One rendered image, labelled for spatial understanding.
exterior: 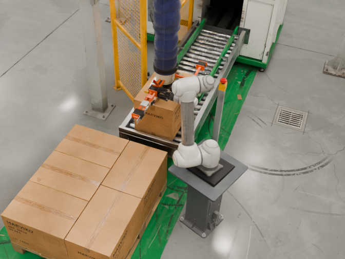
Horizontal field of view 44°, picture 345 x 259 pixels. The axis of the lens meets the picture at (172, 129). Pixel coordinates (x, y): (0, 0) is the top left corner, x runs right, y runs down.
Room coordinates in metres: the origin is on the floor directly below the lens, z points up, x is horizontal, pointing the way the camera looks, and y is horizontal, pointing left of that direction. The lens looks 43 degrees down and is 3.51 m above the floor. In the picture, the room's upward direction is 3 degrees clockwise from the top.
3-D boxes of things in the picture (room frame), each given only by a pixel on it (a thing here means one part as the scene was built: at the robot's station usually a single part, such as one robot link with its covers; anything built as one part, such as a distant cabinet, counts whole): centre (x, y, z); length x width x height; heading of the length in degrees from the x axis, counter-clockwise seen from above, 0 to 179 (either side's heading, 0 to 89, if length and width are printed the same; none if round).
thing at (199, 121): (3.96, -0.50, 0.50); 2.31 x 0.05 x 0.19; 161
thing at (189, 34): (4.18, 0.11, 0.50); 2.31 x 0.05 x 0.19; 161
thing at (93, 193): (2.43, 0.70, 0.34); 1.20 x 1.00 x 0.40; 161
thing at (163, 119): (3.31, 0.08, 0.75); 0.60 x 0.40 x 0.40; 160
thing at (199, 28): (4.50, -0.06, 0.60); 1.60 x 0.10 x 0.09; 161
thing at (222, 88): (3.35, -0.47, 0.50); 0.07 x 0.07 x 1.00; 71
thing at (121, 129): (2.97, 0.20, 0.58); 0.70 x 0.03 x 0.06; 71
